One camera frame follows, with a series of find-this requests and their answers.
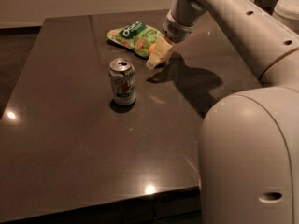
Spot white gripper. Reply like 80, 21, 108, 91
146, 11, 194, 69

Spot orange fruit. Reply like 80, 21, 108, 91
148, 43, 156, 56

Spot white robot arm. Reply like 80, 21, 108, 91
163, 0, 299, 224

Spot green rice chip bag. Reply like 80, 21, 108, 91
107, 21, 163, 58

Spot white green soda can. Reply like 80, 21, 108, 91
109, 58, 136, 105

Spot dark box in background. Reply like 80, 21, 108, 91
254, 0, 277, 15

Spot dark cabinet drawers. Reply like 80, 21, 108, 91
1, 187, 203, 224

